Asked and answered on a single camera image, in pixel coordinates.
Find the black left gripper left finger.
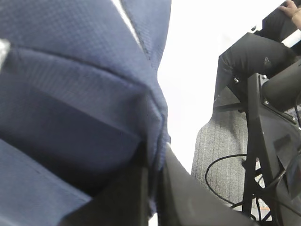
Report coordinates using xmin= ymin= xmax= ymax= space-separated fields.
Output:
xmin=58 ymin=165 xmax=149 ymax=226

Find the person's bare hand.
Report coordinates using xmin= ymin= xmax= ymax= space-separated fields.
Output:
xmin=278 ymin=0 xmax=301 ymax=26

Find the black metal stand frame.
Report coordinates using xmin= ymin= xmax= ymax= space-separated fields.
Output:
xmin=214 ymin=61 xmax=301 ymax=226

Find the seated person in dark clothes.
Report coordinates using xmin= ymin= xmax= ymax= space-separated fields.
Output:
xmin=214 ymin=0 xmax=301 ymax=99

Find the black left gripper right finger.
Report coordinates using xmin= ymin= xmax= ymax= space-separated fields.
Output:
xmin=157 ymin=144 xmax=256 ymax=226

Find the navy blue lunch bag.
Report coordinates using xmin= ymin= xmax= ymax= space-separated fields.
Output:
xmin=0 ymin=0 xmax=171 ymax=226

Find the black floor cable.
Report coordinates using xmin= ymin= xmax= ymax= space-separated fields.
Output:
xmin=205 ymin=154 xmax=287 ymax=222

